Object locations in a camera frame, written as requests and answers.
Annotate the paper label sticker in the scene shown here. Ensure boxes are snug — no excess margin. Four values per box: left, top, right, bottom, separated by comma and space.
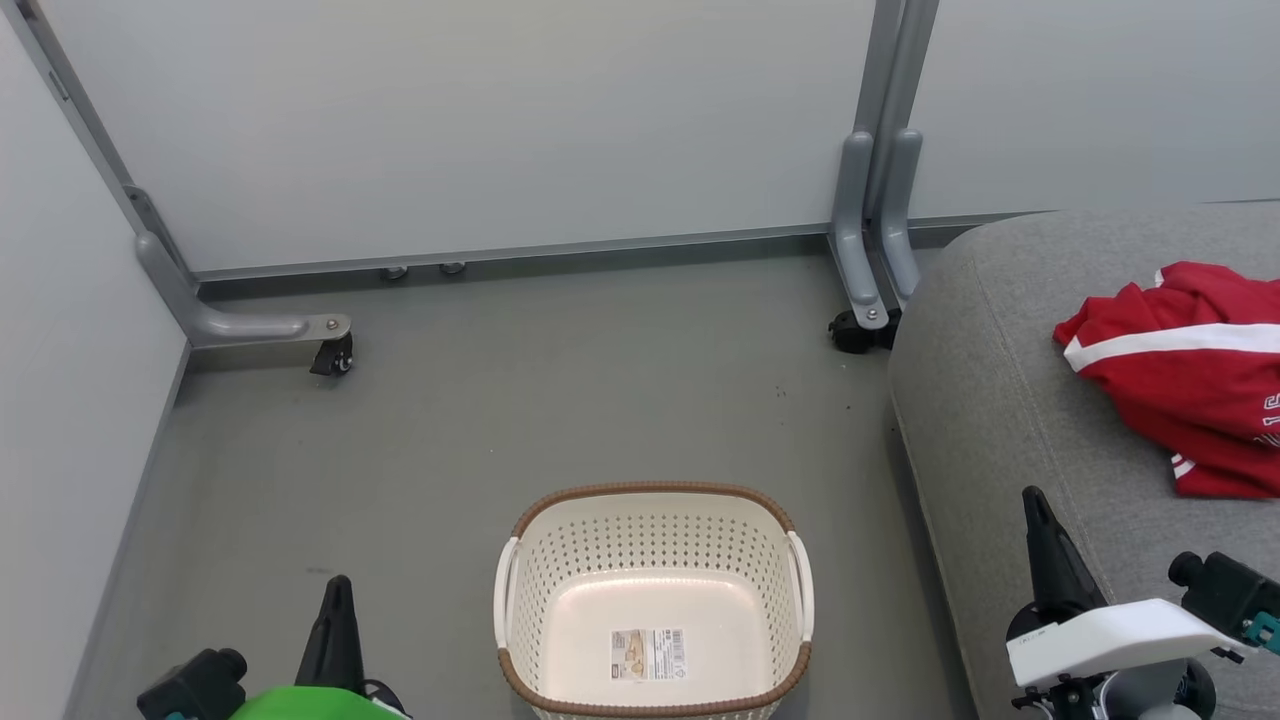
610, 627, 689, 683

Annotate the grey metal partition foot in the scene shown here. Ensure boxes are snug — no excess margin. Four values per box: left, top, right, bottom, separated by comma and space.
832, 130, 891, 331
135, 230, 353, 349
882, 127, 924, 299

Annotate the white perforated laundry basket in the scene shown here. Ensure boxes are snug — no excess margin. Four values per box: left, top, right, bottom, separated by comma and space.
492, 482, 816, 720

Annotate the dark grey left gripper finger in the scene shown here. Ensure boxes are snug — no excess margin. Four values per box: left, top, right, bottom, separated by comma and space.
295, 575, 339, 689
332, 575, 366, 691

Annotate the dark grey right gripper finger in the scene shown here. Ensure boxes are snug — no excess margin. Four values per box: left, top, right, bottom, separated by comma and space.
1021, 487, 1063, 621
1034, 492, 1106, 614

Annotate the black caster wheel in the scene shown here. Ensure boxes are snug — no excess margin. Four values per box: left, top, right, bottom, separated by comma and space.
828, 308, 901, 355
309, 333, 355, 378

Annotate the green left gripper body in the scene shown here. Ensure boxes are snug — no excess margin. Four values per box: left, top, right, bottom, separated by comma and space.
228, 683, 411, 720

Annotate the red garment with white lettering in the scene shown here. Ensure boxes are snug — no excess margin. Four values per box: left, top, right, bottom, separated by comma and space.
1052, 261, 1280, 481

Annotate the grey fabric sofa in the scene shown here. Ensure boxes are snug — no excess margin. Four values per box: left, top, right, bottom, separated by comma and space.
888, 200, 1280, 720

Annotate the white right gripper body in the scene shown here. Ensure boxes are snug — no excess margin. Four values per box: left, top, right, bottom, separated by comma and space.
1005, 598, 1248, 691

